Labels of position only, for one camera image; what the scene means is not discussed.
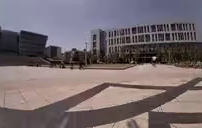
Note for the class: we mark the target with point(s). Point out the thin pole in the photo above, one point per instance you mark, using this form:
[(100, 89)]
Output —
[(86, 53)]

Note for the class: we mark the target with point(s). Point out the group of people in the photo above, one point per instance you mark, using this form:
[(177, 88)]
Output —
[(70, 64)]

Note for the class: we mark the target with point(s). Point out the small grey building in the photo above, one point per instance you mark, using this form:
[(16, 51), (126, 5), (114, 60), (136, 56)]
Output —
[(53, 52)]

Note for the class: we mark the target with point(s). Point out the person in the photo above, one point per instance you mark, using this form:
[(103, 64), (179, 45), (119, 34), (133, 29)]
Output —
[(153, 60)]

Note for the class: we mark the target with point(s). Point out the white building with grid windows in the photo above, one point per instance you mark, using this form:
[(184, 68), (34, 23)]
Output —
[(149, 36)]

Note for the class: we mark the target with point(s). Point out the robot's own part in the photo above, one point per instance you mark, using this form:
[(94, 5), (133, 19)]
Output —
[(132, 124)]

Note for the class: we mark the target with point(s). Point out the row of trees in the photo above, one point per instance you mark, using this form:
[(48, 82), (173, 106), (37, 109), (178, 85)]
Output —
[(175, 53)]

